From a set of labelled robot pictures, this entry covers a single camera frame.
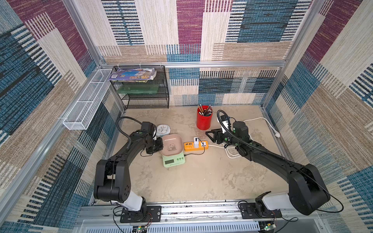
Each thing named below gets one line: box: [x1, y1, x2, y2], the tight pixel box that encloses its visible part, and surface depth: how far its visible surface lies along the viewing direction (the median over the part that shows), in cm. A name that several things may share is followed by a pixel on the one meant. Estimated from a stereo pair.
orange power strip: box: [184, 140, 209, 152], surface depth 98 cm
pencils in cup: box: [197, 103, 214, 117], surface depth 99 cm
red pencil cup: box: [196, 105, 213, 131], surface depth 108 cm
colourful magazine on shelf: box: [107, 67, 157, 83], surface depth 83 cm
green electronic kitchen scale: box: [161, 150, 186, 168], surface depth 89 cm
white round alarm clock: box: [156, 123, 171, 139], surface depth 106 cm
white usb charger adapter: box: [193, 136, 200, 149], surface depth 94 cm
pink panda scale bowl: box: [160, 133, 184, 156], surface depth 93 cm
